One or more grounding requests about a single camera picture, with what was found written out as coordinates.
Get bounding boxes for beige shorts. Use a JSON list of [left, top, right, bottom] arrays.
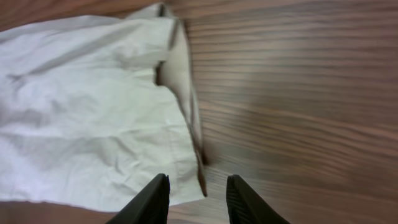
[[1, 3, 205, 212]]

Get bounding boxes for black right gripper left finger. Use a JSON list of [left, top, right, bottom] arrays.
[[106, 174, 170, 224]]

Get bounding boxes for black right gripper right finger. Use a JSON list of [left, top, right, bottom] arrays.
[[226, 175, 290, 224]]

